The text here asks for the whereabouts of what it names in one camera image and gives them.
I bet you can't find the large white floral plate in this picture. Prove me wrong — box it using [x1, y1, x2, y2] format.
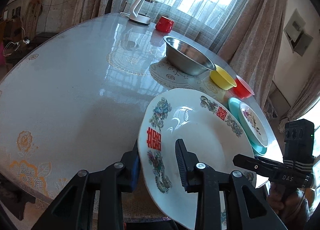
[137, 88, 254, 229]

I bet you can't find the small white floral plate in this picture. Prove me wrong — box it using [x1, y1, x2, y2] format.
[238, 102, 268, 147]

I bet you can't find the turquoise plate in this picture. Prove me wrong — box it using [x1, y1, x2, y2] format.
[226, 97, 269, 156]

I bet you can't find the red plastic bowl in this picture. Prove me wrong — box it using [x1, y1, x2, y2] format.
[233, 75, 255, 99]

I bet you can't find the yellow plastic bowl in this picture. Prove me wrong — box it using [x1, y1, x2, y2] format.
[209, 65, 237, 91]

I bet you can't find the stainless steel bowl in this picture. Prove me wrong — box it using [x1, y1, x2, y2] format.
[163, 36, 216, 76]

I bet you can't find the person's right hand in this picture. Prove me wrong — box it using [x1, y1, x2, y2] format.
[267, 182, 310, 229]

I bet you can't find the far right beige curtain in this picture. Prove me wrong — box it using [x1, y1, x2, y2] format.
[278, 68, 319, 132]

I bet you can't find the red mug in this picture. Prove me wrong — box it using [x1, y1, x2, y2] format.
[155, 16, 174, 34]

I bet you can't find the white electric kettle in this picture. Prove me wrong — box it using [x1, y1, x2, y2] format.
[120, 0, 158, 25]

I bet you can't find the wall electrical box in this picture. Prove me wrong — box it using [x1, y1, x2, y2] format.
[284, 9, 313, 56]

